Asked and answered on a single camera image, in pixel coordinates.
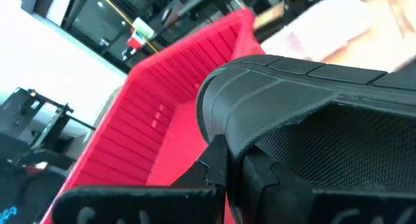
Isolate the black metal stand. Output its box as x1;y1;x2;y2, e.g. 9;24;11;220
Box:
0;86;96;153

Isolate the red white bottle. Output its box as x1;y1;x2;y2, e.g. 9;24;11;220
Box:
122;17;156;61

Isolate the red plastic bin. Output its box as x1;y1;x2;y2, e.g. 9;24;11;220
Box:
40;8;266;224

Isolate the yellow cable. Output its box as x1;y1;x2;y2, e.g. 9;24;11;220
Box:
94;0;159;53

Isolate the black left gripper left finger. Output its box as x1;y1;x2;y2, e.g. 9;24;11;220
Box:
51;134;228;224

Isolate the black slide sandal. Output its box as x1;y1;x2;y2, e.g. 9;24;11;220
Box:
196;54;416;191

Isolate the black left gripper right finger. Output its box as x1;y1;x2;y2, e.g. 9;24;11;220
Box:
229;145;416;224

